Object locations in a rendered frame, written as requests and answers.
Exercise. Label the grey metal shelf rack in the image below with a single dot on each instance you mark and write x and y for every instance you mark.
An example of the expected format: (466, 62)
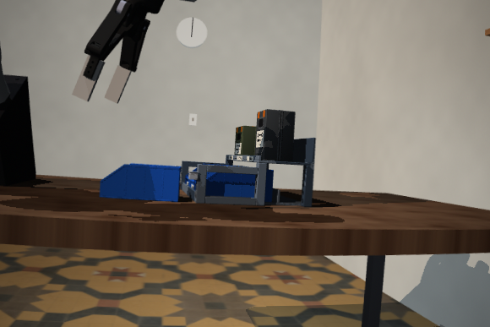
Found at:
(303, 155)

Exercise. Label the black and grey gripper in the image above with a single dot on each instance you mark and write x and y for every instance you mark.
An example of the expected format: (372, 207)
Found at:
(98, 49)

